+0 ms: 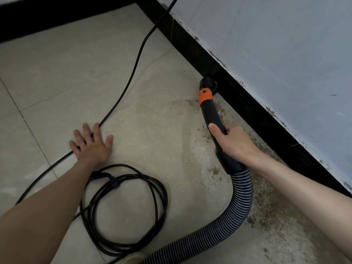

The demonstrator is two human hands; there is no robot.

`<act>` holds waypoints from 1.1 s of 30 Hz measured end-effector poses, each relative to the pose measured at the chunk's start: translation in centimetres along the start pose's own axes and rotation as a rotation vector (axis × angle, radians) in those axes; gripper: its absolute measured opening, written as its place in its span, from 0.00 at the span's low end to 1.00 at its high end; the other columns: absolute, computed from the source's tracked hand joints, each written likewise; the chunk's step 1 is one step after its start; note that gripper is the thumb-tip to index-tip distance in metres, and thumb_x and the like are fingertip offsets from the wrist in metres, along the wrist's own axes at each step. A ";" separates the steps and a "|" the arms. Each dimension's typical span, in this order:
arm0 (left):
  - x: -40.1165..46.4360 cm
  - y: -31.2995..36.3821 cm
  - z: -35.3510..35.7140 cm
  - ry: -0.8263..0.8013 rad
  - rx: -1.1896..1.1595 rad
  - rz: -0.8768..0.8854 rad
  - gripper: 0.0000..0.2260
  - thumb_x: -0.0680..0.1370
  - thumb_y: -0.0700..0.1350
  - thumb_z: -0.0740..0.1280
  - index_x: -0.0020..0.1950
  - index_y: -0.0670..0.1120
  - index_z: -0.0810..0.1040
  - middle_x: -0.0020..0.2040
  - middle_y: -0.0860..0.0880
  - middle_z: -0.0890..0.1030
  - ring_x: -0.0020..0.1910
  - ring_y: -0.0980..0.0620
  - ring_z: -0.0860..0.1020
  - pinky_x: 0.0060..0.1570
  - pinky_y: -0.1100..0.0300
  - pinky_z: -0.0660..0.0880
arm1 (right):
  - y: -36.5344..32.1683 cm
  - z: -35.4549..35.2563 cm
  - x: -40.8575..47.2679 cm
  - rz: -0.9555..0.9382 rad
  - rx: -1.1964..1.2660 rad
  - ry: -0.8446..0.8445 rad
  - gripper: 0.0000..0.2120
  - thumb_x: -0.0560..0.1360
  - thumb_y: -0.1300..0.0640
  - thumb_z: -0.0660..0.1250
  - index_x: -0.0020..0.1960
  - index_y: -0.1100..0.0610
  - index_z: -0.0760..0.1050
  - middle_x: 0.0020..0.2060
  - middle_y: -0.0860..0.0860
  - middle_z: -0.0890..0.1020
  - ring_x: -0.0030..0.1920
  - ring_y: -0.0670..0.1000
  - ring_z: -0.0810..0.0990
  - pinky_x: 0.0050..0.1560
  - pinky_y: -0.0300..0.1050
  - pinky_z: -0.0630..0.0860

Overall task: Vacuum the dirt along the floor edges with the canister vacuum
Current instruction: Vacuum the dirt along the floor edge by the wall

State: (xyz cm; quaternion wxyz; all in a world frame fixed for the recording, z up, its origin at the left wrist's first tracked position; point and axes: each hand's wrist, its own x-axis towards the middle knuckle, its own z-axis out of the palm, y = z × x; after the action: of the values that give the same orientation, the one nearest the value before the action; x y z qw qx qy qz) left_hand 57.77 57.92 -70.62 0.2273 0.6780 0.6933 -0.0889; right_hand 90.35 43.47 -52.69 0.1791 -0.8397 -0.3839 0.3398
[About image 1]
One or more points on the brown sawdust dirt patch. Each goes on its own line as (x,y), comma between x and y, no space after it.
(264,206)

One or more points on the grey shoe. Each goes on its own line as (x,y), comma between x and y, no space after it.
(132,258)

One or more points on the person's left forearm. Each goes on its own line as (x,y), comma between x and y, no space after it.
(38,217)

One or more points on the person's right hand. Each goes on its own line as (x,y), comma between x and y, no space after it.
(236,143)

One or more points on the person's right forearm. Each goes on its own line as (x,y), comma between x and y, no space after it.
(308,195)

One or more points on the tiled floor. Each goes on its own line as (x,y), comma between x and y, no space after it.
(71,68)

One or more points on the person's left hand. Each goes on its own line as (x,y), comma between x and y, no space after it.
(92,150)

